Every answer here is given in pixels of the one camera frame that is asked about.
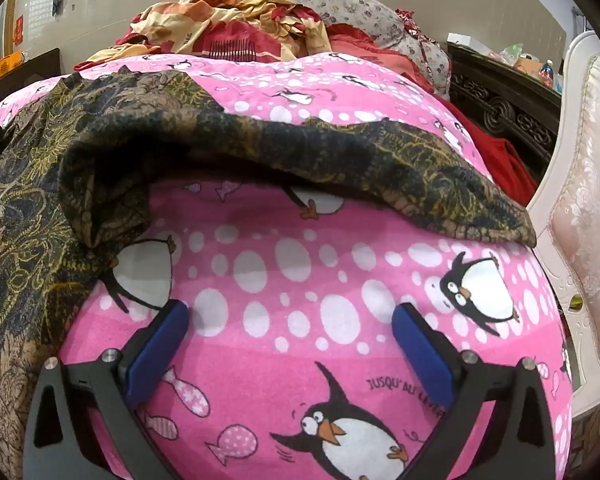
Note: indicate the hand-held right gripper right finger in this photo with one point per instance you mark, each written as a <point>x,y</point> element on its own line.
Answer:
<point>424,350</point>

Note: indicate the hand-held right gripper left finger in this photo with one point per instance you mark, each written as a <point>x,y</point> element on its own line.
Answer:
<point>156,345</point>

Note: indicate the dark patterned yellow brown garment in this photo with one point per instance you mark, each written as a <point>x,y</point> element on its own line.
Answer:
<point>55,170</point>

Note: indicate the pink penguin print bedsheet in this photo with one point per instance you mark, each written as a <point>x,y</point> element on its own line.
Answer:
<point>300,285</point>

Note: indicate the cream upholstered chair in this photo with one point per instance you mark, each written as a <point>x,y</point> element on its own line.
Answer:
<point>575,220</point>

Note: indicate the red cloth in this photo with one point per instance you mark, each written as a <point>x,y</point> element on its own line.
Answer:
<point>505,155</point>

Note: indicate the dark carved wooden headboard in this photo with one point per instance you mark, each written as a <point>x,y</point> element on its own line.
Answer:
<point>500,105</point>

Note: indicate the dark wooden cabinet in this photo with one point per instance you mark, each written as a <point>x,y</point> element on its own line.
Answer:
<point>20,72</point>

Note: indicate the clutter on headboard shelf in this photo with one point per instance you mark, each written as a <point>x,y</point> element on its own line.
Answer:
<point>517,60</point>

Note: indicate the red and cream floral blanket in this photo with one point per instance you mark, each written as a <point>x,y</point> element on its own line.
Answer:
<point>220,22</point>

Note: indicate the grey floral pillow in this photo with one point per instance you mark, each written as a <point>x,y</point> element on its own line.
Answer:
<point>360,10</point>

